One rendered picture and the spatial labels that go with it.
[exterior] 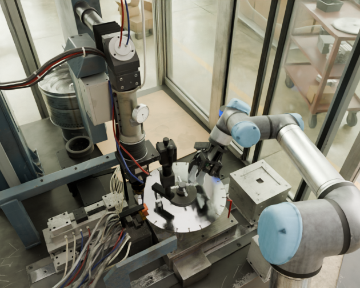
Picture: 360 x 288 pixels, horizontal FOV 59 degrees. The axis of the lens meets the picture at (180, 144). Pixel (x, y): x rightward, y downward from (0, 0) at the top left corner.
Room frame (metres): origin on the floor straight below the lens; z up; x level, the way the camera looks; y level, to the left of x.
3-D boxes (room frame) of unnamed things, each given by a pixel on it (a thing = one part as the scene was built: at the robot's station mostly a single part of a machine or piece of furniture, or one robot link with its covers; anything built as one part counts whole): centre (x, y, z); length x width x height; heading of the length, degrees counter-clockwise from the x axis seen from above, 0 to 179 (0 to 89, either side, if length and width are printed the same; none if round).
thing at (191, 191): (0.76, -0.01, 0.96); 0.11 x 0.11 x 0.03
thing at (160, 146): (0.70, 0.04, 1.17); 0.06 x 0.05 x 0.20; 110
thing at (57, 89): (1.35, 0.52, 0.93); 0.31 x 0.31 x 0.36
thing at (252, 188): (0.87, -0.33, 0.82); 0.18 x 0.18 x 0.15; 29
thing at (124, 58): (0.80, 0.20, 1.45); 0.35 x 0.07 x 0.28; 29
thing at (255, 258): (0.63, -0.40, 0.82); 0.28 x 0.11 x 0.15; 119
